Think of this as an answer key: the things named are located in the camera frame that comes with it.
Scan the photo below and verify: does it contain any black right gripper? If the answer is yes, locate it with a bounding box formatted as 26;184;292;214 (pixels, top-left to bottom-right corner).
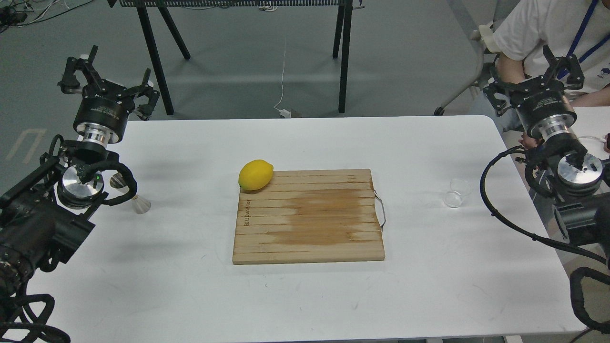
483;45;584;140

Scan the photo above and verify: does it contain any bundle of floor cables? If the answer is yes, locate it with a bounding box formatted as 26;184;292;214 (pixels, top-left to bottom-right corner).
0;0;96;29

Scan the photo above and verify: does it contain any wooden cutting board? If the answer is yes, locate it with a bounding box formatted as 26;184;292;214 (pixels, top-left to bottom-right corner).
232;169;386;265

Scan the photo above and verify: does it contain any white cable with plug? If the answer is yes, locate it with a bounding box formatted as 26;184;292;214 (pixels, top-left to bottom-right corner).
274;36;292;119

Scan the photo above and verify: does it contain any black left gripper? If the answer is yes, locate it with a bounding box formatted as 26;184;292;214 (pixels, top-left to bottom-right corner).
58;45;161;145

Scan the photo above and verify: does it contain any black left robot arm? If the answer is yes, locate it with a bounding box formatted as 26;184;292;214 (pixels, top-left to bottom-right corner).
0;46;160;343

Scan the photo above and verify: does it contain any steel double jigger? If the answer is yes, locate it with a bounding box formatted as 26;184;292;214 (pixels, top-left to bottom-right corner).
109;172;152;214

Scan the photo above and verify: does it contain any grey office chair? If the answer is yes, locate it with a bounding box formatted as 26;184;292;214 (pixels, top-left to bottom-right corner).
434;0;519;116

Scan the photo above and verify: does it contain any yellow lemon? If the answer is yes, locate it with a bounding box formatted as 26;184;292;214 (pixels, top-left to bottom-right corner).
238;159;274;191

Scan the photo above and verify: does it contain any red phone on side table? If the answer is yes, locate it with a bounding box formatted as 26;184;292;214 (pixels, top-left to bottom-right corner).
603;133;610;154

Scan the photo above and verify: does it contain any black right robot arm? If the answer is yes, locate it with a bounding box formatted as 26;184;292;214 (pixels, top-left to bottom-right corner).
479;46;610;266

